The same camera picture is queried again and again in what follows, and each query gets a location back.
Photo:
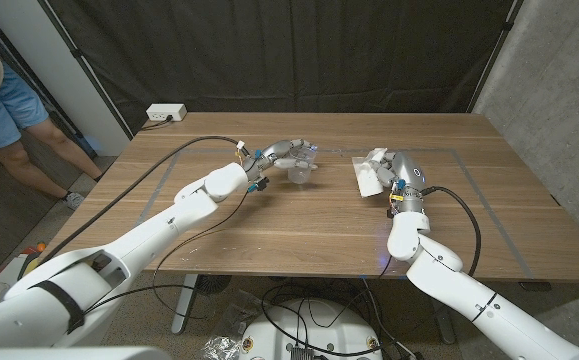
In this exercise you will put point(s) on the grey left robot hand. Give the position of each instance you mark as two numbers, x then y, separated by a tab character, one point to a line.
279	149

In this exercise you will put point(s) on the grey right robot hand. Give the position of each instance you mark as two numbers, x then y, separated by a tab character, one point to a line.
409	170

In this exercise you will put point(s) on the clear plastic measuring cup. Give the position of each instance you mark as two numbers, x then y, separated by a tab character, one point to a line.
300	176

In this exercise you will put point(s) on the white tissue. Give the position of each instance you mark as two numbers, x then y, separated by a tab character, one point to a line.
369	185

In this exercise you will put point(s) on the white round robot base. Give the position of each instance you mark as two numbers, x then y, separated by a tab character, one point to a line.
314	330

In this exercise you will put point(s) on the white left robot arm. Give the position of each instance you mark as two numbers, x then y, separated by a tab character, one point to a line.
159	235

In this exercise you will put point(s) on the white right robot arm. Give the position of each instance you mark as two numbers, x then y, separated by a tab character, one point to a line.
449	280

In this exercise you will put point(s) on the grey tape outline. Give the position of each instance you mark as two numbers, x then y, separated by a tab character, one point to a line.
439	149

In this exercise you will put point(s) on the black backdrop curtain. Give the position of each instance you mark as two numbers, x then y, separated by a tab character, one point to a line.
294	60

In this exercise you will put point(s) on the white power strip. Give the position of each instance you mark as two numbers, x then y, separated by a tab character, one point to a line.
166	112

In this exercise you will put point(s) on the black backdrop stand pole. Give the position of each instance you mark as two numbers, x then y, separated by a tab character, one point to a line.
494	55
86	70

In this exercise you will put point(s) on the black round fan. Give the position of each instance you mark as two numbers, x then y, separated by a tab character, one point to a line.
212	283

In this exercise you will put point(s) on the grey table leg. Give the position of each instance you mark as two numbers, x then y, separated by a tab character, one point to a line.
441	320

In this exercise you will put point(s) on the clear plastic wrapper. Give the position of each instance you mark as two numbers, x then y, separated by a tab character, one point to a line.
239	312

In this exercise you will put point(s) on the white table leg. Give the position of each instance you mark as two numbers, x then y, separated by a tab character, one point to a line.
185	305

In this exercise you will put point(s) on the crumpled silver foil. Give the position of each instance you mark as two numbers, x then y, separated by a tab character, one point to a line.
221	348

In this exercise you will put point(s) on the small orange object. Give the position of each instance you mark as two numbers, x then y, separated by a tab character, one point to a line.
41	246

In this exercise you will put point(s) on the person in blue shorts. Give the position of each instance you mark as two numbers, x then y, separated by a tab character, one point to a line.
9	110

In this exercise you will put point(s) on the yellow black white board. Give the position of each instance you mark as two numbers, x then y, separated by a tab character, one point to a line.
26	265

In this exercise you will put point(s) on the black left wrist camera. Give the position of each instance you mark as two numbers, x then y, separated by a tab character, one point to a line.
259	185

